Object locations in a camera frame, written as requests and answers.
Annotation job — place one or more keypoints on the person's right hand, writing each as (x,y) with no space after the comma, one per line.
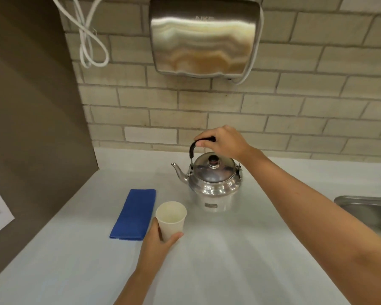
(227,143)

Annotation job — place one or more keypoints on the person's left hand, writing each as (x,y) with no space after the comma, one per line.
(154,249)

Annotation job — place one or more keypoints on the person's left thumb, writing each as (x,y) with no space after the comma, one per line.
(173,239)

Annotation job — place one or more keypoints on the person's right thumb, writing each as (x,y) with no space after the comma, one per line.
(203,143)

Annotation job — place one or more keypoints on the white paper cup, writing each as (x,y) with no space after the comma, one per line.
(170,220)

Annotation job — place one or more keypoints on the silver metal kettle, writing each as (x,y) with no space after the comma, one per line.
(213,181)

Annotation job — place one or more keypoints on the person's right forearm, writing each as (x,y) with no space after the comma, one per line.
(317,225)

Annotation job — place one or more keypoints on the person's left forearm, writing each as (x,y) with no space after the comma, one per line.
(136,288)

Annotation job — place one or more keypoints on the kettle lid with black knob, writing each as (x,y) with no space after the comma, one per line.
(213,171)

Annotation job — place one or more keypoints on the blue folded cloth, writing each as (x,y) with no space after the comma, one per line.
(134,214)

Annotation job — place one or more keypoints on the stainless steel hand dryer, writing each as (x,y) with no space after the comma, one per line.
(204,36)

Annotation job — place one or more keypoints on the stainless steel sink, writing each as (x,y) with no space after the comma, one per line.
(370,215)

